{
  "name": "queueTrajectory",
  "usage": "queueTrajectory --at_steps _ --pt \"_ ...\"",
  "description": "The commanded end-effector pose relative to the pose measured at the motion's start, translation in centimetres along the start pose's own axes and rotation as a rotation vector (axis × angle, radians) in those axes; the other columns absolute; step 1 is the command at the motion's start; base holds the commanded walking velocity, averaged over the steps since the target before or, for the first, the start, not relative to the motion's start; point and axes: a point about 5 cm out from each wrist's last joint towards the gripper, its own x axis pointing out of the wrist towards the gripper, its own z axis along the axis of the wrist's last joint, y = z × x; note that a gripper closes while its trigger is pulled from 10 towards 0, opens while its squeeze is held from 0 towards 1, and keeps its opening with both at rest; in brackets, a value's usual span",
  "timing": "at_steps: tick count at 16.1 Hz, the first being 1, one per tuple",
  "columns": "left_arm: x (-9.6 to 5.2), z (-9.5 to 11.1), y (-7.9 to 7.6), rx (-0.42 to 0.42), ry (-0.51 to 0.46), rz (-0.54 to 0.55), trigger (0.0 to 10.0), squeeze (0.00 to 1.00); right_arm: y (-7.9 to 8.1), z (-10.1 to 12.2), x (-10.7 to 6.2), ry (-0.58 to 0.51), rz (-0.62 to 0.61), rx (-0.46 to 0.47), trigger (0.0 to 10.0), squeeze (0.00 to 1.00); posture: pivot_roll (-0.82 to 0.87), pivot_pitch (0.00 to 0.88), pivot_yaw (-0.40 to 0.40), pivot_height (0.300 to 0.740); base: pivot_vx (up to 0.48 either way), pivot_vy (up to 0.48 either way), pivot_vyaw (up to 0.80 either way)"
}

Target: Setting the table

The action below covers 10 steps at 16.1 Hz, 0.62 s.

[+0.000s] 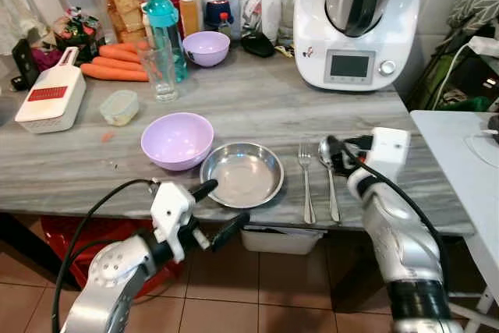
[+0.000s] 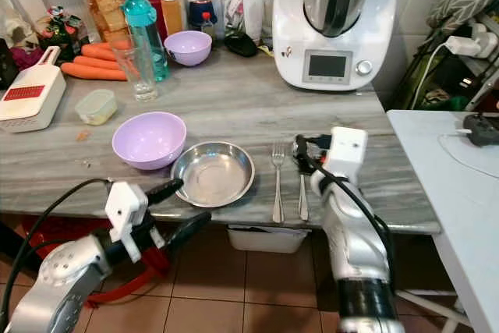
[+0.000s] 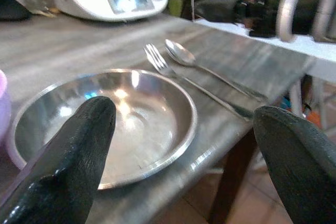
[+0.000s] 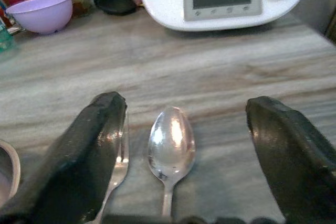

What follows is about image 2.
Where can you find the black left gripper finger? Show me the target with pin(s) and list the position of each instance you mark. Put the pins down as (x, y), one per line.
(192, 230)
(164, 190)

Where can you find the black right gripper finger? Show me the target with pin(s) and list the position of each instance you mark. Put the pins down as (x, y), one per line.
(302, 146)
(307, 166)

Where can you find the stainless steel spoon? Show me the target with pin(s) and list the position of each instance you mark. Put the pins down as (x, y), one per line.
(302, 196)

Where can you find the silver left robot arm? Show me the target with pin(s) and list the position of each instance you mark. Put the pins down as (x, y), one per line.
(58, 278)

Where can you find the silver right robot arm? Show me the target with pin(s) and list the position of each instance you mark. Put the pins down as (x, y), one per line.
(355, 247)

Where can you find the stainless steel fork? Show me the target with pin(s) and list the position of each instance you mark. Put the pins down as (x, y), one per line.
(277, 185)

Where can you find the round stainless steel plate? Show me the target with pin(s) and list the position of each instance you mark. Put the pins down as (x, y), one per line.
(214, 175)

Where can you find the large purple plastic bowl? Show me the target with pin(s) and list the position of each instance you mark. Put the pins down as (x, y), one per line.
(150, 139)

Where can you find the red plastic stool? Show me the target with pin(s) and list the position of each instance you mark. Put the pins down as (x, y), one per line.
(125, 282)

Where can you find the white plastic tray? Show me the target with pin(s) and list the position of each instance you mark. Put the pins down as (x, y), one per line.
(261, 239)

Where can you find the small carrot scrap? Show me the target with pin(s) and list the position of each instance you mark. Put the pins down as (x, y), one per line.
(83, 136)

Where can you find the small pale green lidded container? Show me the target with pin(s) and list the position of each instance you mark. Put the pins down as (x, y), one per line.
(97, 107)

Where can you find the clear drinking glass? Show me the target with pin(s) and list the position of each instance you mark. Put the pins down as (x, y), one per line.
(137, 76)

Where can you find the black rounded pouch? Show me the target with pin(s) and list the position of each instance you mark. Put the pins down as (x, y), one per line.
(240, 44)

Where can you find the white kitchen cooking machine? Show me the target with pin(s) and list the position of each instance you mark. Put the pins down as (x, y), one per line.
(334, 29)

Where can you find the white side table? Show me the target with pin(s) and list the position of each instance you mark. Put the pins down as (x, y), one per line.
(452, 193)

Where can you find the orange carrot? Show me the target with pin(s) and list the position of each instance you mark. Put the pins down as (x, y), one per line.
(97, 51)
(90, 72)
(93, 61)

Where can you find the clear plastic utensil container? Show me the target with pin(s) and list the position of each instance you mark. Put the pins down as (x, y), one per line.
(243, 17)

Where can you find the small purple plastic bowl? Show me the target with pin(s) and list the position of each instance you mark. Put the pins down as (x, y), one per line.
(188, 47)

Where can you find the small bottle red cap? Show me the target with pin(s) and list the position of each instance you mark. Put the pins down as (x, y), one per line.
(207, 26)

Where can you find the white grater box red top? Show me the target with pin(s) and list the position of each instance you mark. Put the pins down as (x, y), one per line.
(33, 99)

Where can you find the black charger device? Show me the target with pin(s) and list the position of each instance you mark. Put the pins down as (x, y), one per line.
(482, 129)

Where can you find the teal water bottle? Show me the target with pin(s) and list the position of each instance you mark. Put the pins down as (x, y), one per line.
(146, 25)

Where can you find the black upright phone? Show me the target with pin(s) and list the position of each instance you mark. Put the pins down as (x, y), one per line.
(6, 64)

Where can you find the orange bottle white cap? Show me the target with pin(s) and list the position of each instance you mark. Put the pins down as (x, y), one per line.
(172, 13)

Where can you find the white power plug adapter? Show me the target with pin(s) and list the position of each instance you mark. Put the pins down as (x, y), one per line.
(468, 43)

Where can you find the dark colourful snack bag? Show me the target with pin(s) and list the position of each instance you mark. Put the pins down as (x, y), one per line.
(61, 30)

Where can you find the purple crumpled cloth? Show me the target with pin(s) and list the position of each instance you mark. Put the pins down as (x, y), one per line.
(26, 56)

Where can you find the red lidded cracker jar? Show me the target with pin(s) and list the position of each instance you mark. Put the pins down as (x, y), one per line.
(103, 1)

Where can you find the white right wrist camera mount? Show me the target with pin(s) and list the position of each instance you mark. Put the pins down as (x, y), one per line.
(348, 149)

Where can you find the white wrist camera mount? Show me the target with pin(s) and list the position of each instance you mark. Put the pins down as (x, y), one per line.
(348, 149)
(125, 207)

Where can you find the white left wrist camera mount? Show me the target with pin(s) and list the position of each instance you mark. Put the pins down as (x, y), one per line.
(125, 207)

